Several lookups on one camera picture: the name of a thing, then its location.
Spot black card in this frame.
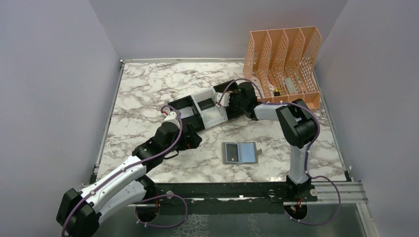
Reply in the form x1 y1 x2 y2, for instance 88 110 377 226
225 144 239 163
198 98 215 111

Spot grey card holder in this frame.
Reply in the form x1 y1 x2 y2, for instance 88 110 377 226
222 142 262 165

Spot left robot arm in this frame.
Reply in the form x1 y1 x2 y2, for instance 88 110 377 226
56 121 202 237

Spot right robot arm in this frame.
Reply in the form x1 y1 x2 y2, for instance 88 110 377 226
228 79 320 201

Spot black card in white bin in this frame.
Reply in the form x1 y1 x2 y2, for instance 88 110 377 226
198 98 215 111

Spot black right bin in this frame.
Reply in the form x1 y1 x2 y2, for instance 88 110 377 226
213 80 253 120

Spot black bin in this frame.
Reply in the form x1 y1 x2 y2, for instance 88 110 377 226
213 80 253 120
168 95 205 132

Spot black left bin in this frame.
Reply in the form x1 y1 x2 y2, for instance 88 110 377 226
168 95 205 132

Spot white middle bin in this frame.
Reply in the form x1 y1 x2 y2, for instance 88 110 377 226
191 87 228 129

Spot grey item in organizer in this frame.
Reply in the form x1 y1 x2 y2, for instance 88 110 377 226
284 78 298 95

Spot peach file organizer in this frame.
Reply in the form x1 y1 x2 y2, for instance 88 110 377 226
243 26 322 112

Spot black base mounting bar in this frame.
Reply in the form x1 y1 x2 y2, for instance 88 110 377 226
134 182 317 216

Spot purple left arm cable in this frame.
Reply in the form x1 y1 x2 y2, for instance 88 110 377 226
60 105 189 237

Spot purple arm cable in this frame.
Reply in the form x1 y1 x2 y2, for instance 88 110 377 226
216 78 342 226
60 105 189 237

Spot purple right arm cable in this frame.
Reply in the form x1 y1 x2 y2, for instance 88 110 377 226
216 78 342 226

